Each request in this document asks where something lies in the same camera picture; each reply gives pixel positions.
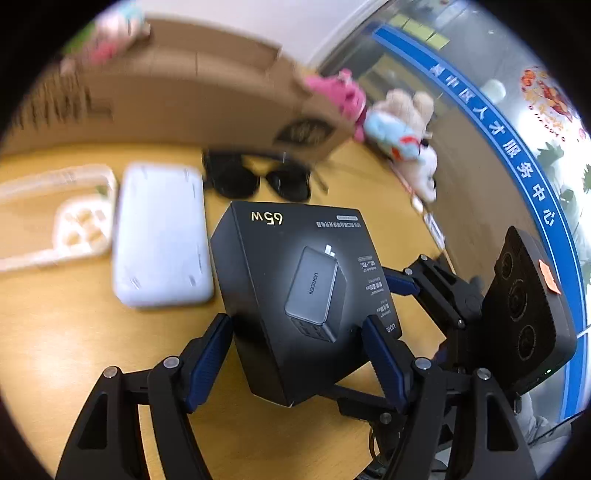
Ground black charger box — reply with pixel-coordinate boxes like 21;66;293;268
211;201;402;407

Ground white power bank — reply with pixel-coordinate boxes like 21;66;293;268
112;162;214;309

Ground white clear phone case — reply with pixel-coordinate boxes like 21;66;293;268
1;164;118;273

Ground black sunglasses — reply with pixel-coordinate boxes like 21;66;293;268
201;149;329;203

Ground white rectangular card tag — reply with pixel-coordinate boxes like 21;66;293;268
423;212;446;250

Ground white dog plush toy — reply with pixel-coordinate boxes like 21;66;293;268
391;138;438;204

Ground blue elephant plush toy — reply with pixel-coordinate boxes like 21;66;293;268
363;110;422;161

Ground beige teddy plush toy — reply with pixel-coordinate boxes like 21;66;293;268
372;89;435;138

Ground pink bear plush toy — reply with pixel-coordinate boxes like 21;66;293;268
304;69;368;143

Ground brown cardboard tray box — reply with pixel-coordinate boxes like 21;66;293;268
1;18;353;162

